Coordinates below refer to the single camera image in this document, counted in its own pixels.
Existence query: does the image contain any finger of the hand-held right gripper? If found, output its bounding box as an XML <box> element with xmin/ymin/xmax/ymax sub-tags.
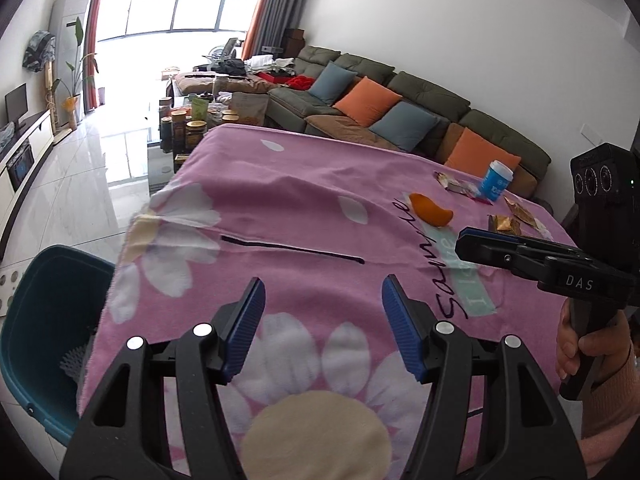
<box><xmin>455</xmin><ymin>227</ymin><xmax>591</xmax><ymax>281</ymax></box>

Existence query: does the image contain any orange peel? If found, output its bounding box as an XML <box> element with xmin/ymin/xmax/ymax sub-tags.
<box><xmin>410</xmin><ymin>193</ymin><xmax>454</xmax><ymax>227</ymax></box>

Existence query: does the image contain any blue and white cup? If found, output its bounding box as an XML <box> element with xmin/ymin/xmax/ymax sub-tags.
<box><xmin>476</xmin><ymin>160</ymin><xmax>514</xmax><ymax>203</ymax></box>

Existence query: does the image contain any brown paper bag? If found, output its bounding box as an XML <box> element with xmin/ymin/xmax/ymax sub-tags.
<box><xmin>231</xmin><ymin>91</ymin><xmax>270</xmax><ymax>126</ymax></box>

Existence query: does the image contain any cluster of lidded jars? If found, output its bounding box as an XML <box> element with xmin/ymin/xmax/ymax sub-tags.
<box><xmin>159</xmin><ymin>97</ymin><xmax>208</xmax><ymax>153</ymax></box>

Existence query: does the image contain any black monitor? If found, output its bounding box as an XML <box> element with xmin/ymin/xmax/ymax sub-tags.
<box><xmin>5</xmin><ymin>83</ymin><xmax>30</xmax><ymax>131</ymax></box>

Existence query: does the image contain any teal plastic bin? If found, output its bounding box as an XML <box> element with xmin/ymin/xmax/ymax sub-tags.
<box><xmin>0</xmin><ymin>245</ymin><xmax>118</xmax><ymax>448</ymax></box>

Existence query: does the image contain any pink floral blanket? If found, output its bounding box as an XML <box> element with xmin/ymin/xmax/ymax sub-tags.
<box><xmin>77</xmin><ymin>124</ymin><xmax>583</xmax><ymax>480</ymax></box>

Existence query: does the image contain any large window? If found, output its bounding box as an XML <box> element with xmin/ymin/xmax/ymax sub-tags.
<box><xmin>97</xmin><ymin>0</ymin><xmax>259</xmax><ymax>45</ymax></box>

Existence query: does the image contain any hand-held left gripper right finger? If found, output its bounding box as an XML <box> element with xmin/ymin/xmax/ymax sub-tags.
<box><xmin>381</xmin><ymin>275</ymin><xmax>588</xmax><ymax>480</ymax></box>

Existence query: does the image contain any white body scale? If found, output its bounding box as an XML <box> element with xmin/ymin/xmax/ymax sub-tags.
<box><xmin>0</xmin><ymin>266</ymin><xmax>17</xmax><ymax>317</ymax></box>

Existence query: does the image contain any tall leafy potted plant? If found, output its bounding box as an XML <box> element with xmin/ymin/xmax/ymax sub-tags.
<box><xmin>52</xmin><ymin>16</ymin><xmax>100</xmax><ymax>98</ymax></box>

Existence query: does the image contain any person's right hand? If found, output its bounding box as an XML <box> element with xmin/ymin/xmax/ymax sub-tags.
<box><xmin>556</xmin><ymin>302</ymin><xmax>633</xmax><ymax>386</ymax></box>

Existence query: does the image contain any grey office chair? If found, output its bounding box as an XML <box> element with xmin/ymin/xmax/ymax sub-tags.
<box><xmin>204</xmin><ymin>37</ymin><xmax>242</xmax><ymax>62</ymax></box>

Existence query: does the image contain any white wall switch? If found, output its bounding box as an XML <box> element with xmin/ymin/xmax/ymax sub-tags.
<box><xmin>579</xmin><ymin>126</ymin><xmax>609</xmax><ymax>149</ymax></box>

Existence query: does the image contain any brown box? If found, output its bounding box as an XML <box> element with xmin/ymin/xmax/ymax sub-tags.
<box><xmin>283</xmin><ymin>28</ymin><xmax>307</xmax><ymax>57</ymax></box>

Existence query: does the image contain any fan under blue cover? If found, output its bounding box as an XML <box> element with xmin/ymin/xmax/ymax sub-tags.
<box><xmin>22</xmin><ymin>30</ymin><xmax>56</xmax><ymax>74</ymax></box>

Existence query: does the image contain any orange cushion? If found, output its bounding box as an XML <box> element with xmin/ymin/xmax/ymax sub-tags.
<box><xmin>444</xmin><ymin>127</ymin><xmax>522</xmax><ymax>174</ymax></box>
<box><xmin>333</xmin><ymin>76</ymin><xmax>403</xmax><ymax>128</ymax></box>

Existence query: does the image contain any olive green sofa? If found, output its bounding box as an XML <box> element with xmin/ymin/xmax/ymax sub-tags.
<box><xmin>267</xmin><ymin>45</ymin><xmax>552</xmax><ymax>201</ymax></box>

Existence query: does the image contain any white TV cabinet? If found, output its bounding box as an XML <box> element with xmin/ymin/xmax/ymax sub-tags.
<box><xmin>0</xmin><ymin>110</ymin><xmax>55</xmax><ymax>261</ymax></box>

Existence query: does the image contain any brown ottoman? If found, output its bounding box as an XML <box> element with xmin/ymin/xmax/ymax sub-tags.
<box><xmin>172</xmin><ymin>71</ymin><xmax>281</xmax><ymax>96</ymax></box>

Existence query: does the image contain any dark clothes pile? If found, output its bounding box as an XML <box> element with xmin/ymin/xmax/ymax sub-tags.
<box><xmin>207</xmin><ymin>57</ymin><xmax>247</xmax><ymax>75</ymax></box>

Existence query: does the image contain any person's right forearm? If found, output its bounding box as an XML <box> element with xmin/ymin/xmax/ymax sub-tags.
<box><xmin>580</xmin><ymin>342</ymin><xmax>640</xmax><ymax>467</ymax></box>

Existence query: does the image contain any light wooden stand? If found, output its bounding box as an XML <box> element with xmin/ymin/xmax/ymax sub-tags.
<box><xmin>45</xmin><ymin>62</ymin><xmax>73</xmax><ymax>145</ymax></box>

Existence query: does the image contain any white foam fruit net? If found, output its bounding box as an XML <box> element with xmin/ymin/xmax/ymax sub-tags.
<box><xmin>59</xmin><ymin>344</ymin><xmax>95</xmax><ymax>377</ymax></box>

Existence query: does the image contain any white clothes pile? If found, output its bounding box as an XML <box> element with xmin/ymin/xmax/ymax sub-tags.
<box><xmin>247</xmin><ymin>54</ymin><xmax>297</xmax><ymax>72</ymax></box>

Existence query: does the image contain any orange and grey curtain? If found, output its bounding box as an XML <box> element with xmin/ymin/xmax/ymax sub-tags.
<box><xmin>240</xmin><ymin>0</ymin><xmax>317</xmax><ymax>61</ymax></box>
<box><xmin>80</xmin><ymin>0</ymin><xmax>119</xmax><ymax>113</ymax></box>

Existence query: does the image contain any silver brown snack wrapper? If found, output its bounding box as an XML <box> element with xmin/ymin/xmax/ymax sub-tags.
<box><xmin>434</xmin><ymin>172</ymin><xmax>481</xmax><ymax>196</ymax></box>

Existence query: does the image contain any dark glass coffee table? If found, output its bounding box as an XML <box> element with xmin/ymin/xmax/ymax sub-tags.
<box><xmin>147</xmin><ymin>92</ymin><xmax>271</xmax><ymax>196</ymax></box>

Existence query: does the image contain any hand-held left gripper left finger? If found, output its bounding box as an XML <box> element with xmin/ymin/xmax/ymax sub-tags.
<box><xmin>60</xmin><ymin>276</ymin><xmax>267</xmax><ymax>480</ymax></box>

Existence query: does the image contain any gold foil wrapper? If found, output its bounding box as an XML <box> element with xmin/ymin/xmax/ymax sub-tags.
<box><xmin>502</xmin><ymin>197</ymin><xmax>536</xmax><ymax>226</ymax></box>
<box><xmin>487</xmin><ymin>215</ymin><xmax>523</xmax><ymax>235</ymax></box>

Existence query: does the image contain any blue grey cushion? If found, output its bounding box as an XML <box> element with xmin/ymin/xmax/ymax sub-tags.
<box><xmin>372</xmin><ymin>101</ymin><xmax>441</xmax><ymax>153</ymax></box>
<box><xmin>308</xmin><ymin>62</ymin><xmax>360</xmax><ymax>106</ymax></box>

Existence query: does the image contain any white standing air conditioner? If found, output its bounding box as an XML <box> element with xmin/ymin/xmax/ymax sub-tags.
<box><xmin>48</xmin><ymin>0</ymin><xmax>94</xmax><ymax>111</ymax></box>

